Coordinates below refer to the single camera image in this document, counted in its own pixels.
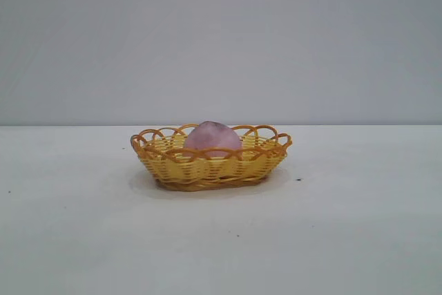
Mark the pink peach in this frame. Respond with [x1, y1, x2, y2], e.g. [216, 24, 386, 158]
[184, 120, 242, 160]

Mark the yellow woven basket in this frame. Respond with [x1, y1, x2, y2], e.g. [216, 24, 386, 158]
[130, 122, 293, 193]

